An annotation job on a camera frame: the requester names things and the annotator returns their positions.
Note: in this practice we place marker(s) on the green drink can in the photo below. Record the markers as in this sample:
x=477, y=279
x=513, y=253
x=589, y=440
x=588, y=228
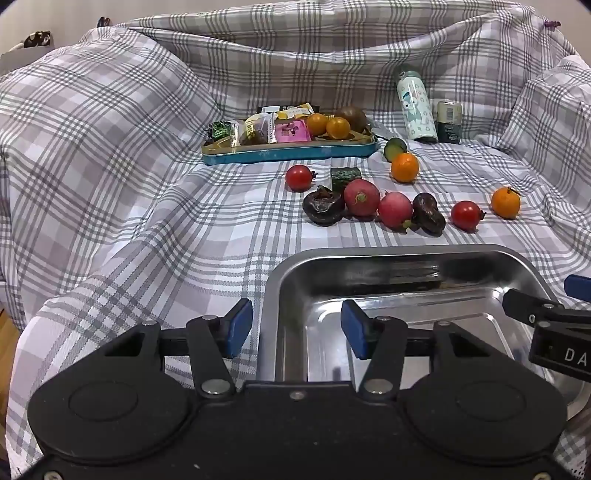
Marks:
x=449, y=122

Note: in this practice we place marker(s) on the stainless steel tray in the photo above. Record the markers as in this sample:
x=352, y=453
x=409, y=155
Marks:
x=415, y=295

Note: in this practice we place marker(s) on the dark wrinkled fruit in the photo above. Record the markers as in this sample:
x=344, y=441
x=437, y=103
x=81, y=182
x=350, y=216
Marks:
x=427, y=213
x=323, y=207

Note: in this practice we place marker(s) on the red tomato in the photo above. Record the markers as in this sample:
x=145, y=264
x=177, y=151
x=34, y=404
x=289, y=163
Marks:
x=298, y=177
x=465, y=215

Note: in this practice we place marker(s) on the purple clip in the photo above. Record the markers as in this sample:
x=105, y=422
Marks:
x=551, y=23

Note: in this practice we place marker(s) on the black snack packet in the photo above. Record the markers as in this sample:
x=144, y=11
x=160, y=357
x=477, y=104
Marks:
x=268, y=109

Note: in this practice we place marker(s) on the clear yellow snack packet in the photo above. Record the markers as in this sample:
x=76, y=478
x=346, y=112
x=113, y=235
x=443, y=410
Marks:
x=249, y=129

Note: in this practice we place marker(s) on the green snack packet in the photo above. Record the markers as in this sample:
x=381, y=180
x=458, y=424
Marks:
x=221, y=130

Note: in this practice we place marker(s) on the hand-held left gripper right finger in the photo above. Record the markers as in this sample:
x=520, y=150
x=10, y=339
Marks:
x=353, y=331

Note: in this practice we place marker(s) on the pink snack packet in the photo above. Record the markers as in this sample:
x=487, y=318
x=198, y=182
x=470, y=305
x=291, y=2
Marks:
x=292, y=133

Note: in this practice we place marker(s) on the small orange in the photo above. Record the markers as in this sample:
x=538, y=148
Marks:
x=405, y=167
x=317, y=123
x=338, y=128
x=505, y=203

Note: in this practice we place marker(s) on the red radish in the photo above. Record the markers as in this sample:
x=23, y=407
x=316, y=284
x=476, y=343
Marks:
x=361, y=198
x=395, y=210

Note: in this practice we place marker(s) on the brown round fruit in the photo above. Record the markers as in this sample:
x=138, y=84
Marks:
x=352, y=117

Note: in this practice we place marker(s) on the green cucumber chunk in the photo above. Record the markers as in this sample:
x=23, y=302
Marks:
x=397, y=147
x=345, y=177

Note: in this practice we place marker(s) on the dark clip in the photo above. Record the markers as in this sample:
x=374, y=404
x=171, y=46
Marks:
x=104, y=21

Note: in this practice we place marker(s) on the white lace cloth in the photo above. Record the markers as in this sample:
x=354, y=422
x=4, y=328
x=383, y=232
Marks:
x=577, y=464

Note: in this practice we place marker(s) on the blue tin tray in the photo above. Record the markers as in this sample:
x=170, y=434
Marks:
x=286, y=154

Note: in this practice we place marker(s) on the white cartoon print bottle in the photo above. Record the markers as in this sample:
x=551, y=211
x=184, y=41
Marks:
x=415, y=110

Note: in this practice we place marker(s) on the brown cake snack packet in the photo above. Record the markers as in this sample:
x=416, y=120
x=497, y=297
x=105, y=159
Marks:
x=267, y=131

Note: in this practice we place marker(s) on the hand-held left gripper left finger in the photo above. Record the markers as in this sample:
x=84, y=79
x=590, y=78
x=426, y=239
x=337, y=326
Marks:
x=239, y=328

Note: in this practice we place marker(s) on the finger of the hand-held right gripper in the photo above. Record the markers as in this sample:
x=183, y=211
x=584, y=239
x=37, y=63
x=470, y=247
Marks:
x=579, y=287
x=526, y=304

